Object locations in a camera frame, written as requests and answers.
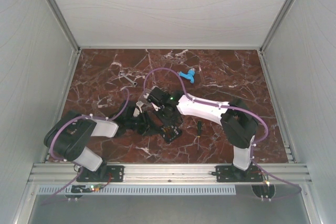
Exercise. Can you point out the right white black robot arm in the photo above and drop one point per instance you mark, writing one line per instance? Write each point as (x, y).
(238, 125)

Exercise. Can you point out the yellow black handle screwdriver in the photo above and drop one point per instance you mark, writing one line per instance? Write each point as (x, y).
(199, 132)

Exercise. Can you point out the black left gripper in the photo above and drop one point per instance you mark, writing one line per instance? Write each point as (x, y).
(146, 129)

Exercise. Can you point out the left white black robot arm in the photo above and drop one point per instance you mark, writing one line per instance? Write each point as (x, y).
(69, 138)

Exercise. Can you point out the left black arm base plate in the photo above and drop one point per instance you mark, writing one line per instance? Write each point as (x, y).
(111, 173)

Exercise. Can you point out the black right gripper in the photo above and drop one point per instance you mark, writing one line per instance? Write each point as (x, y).
(169, 122)

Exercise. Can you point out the black fuse box base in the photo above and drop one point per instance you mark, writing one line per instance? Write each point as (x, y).
(170, 133)

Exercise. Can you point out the blue glue gun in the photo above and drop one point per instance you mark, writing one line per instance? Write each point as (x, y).
(189, 75)

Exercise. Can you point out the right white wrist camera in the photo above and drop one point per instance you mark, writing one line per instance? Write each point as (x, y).
(157, 108)

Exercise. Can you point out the aluminium front rail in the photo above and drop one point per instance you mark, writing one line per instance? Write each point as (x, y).
(164, 174)

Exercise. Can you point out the silver ratchet wrench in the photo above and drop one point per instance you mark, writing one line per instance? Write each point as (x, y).
(122, 74)

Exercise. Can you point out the clear plastic fuse box lid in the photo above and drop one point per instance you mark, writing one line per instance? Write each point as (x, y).
(143, 102)

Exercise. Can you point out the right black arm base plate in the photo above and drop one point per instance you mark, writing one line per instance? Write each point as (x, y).
(232, 174)

